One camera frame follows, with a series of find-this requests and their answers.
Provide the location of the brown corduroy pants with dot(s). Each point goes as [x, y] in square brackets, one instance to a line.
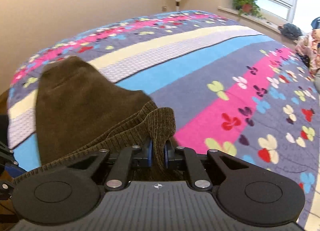
[78, 111]

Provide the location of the pile of assorted clothes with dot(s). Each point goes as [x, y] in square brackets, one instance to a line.
[308, 49]

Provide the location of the potted green plant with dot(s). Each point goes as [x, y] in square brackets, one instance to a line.
[247, 8]

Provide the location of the colourful floral bed blanket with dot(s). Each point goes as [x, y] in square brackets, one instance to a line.
[231, 88]

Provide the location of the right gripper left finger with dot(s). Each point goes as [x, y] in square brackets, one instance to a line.
[125, 163]

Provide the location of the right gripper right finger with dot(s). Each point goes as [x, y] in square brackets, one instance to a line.
[187, 161]

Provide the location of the dark cloth on windowsill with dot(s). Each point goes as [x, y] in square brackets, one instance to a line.
[290, 31]

